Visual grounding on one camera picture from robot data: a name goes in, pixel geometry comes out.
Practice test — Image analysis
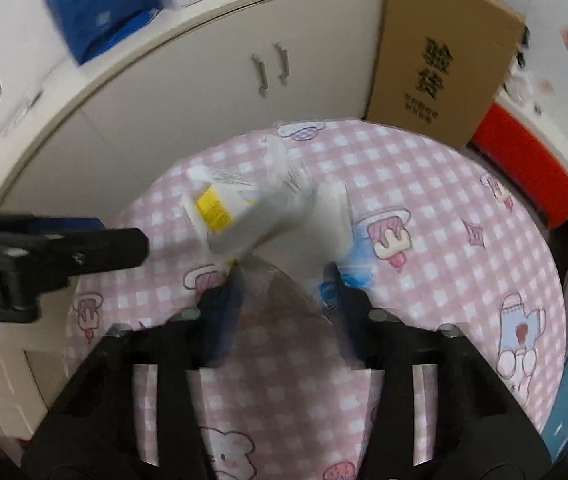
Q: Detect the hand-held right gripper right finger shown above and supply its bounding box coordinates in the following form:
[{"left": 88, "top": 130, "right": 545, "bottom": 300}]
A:
[{"left": 321, "top": 260, "right": 551, "bottom": 480}]

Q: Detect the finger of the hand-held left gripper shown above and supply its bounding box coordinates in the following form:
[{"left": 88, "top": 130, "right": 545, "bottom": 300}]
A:
[{"left": 0, "top": 214, "right": 151, "bottom": 282}]

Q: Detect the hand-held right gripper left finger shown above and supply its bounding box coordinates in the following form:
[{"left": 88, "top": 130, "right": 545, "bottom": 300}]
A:
[{"left": 26, "top": 261, "right": 245, "bottom": 480}]

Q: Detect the clear plastic bag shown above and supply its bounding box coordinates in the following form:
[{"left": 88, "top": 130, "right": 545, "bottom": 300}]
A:
[{"left": 233, "top": 180, "right": 357, "bottom": 322}]

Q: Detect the white yellow-label carton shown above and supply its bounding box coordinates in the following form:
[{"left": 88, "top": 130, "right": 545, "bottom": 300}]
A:
[{"left": 181, "top": 135, "right": 315, "bottom": 257}]

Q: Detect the pink checkered tablecloth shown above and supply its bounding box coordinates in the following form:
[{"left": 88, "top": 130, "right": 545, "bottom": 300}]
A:
[{"left": 65, "top": 119, "right": 568, "bottom": 480}]

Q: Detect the white cabinet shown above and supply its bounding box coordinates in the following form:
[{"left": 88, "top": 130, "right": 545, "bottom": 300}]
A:
[{"left": 0, "top": 0, "right": 389, "bottom": 436}]

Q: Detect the red cloth-covered bench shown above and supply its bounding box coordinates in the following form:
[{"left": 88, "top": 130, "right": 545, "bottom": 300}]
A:
[{"left": 468, "top": 101, "right": 568, "bottom": 232}]

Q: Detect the blue storage box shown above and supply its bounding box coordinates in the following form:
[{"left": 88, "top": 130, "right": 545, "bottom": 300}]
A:
[{"left": 44, "top": 0, "right": 165, "bottom": 67}]

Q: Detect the brown cardboard box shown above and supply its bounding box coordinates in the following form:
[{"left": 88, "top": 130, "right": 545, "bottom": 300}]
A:
[{"left": 365, "top": 0, "right": 528, "bottom": 149}]

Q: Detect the metal cabinet handle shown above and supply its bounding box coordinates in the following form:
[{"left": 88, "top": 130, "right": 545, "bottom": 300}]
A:
[
  {"left": 275, "top": 42, "right": 291, "bottom": 86},
  {"left": 251, "top": 53, "right": 269, "bottom": 98}
]

